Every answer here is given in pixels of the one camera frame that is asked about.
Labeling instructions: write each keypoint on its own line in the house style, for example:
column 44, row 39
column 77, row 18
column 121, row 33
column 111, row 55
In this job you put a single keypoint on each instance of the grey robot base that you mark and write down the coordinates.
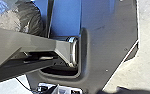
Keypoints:
column 104, row 36

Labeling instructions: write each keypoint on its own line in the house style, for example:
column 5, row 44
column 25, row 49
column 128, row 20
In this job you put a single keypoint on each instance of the small white box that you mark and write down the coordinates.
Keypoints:
column 72, row 90

